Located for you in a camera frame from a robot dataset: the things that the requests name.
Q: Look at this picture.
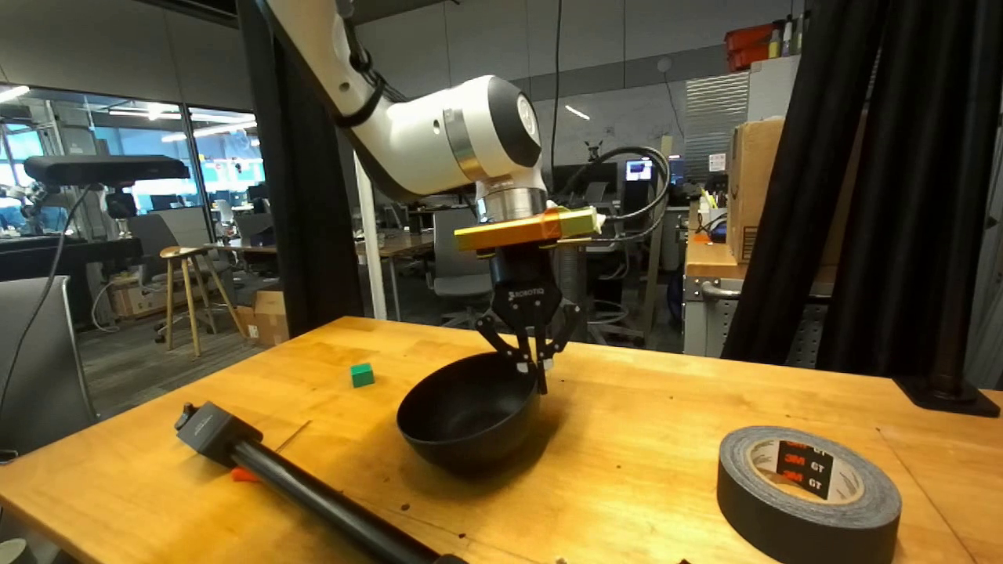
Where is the wooden stool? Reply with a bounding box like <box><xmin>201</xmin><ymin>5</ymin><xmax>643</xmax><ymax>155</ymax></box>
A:
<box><xmin>161</xmin><ymin>244</ymin><xmax>244</xmax><ymax>355</ymax></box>

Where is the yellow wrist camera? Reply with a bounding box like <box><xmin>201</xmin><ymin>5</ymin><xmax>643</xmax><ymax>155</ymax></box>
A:
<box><xmin>454</xmin><ymin>206</ymin><xmax>605</xmax><ymax>249</ymax></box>

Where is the black camera stand pole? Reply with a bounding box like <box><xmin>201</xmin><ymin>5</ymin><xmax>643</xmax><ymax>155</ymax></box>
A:
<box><xmin>177</xmin><ymin>401</ymin><xmax>463</xmax><ymax>564</ymax></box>

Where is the cardboard amazon box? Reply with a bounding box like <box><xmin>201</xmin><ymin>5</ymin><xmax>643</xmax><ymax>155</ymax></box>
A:
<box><xmin>728</xmin><ymin>119</ymin><xmax>785</xmax><ymax>267</ymax></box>

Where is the grey tape roll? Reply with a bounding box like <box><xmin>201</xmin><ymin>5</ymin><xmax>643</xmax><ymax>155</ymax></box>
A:
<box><xmin>718</xmin><ymin>425</ymin><xmax>904</xmax><ymax>564</ymax></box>

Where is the black curtain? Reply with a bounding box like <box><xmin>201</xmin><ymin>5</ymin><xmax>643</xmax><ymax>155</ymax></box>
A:
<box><xmin>725</xmin><ymin>0</ymin><xmax>1003</xmax><ymax>418</ymax></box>

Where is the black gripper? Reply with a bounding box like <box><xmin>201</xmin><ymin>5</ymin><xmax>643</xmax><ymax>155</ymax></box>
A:
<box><xmin>478</xmin><ymin>244</ymin><xmax>574</xmax><ymax>396</ymax></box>

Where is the black bowl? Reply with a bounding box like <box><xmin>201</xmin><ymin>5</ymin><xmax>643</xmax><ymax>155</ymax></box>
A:
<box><xmin>394</xmin><ymin>355</ymin><xmax>539</xmax><ymax>477</ymax></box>

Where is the black stereo camera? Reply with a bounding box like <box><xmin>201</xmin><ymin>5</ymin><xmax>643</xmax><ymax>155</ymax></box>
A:
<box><xmin>26</xmin><ymin>154</ymin><xmax>189</xmax><ymax>189</ymax></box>

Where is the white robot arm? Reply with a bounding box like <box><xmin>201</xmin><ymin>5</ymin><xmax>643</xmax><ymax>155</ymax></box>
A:
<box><xmin>263</xmin><ymin>0</ymin><xmax>570</xmax><ymax>385</ymax></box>

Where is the small green cube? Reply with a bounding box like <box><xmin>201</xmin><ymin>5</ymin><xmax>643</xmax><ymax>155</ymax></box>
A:
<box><xmin>352</xmin><ymin>363</ymin><xmax>375</xmax><ymax>387</ymax></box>

